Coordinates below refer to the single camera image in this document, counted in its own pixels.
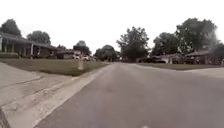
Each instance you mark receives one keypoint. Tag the low bushy tree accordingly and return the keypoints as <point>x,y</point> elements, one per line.
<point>106,53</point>

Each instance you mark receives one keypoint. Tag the big dark tree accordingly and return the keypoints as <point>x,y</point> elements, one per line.
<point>133,43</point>

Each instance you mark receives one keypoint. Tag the small round tree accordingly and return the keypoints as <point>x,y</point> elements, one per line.
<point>82,47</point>

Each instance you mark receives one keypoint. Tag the grey asphalt road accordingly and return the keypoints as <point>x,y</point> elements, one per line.
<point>133,100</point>

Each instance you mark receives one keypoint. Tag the long grass lawn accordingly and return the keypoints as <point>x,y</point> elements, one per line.
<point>56,66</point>

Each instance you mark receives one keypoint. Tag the broad dark tree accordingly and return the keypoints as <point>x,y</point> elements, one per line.
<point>165,43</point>

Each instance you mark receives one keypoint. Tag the pale low house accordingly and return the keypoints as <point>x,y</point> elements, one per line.
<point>171,58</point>

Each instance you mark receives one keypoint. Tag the pale concrete kerb strip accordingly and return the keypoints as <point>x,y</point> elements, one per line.
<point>56,96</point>

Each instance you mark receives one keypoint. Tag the long grass verge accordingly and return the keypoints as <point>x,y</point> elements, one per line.
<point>180,66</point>

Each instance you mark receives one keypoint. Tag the round dark tree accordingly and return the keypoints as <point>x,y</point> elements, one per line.
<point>39,37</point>

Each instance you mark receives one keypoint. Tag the low dark house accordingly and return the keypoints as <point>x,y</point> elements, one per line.
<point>198,57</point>

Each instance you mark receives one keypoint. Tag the tall leafy tree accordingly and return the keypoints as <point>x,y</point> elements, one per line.
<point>196,33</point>

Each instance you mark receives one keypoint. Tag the house with porch posts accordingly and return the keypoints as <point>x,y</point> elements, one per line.
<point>23,46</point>

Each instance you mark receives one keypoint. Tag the pale concrete driveway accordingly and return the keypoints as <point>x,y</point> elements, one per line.
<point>20,81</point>
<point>210,72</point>

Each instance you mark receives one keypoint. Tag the dark bush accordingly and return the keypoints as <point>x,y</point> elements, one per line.
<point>218,54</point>

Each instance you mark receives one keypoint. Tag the tall dark tree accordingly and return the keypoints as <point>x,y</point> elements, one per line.
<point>10,27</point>

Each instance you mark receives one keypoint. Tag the pale post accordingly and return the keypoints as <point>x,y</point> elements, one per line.
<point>80,64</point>

